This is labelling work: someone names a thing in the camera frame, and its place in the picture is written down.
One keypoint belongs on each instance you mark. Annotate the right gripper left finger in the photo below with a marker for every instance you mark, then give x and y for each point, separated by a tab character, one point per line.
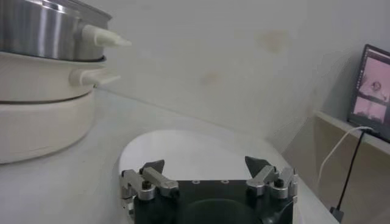
153	179

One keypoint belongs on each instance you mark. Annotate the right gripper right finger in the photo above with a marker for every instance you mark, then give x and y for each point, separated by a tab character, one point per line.
263	179

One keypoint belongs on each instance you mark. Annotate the stainless steel steamer basket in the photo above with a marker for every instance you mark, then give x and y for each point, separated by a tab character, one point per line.
36	30

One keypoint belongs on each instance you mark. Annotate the white round plate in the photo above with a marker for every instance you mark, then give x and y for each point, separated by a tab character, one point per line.
189	155

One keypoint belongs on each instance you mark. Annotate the white side desk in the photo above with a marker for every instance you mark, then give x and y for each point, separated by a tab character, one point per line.
335	146

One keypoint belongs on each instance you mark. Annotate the cream electric cooker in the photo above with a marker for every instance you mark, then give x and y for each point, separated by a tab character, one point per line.
39	128

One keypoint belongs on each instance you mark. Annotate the black open laptop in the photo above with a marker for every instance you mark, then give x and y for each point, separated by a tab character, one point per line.
371	91

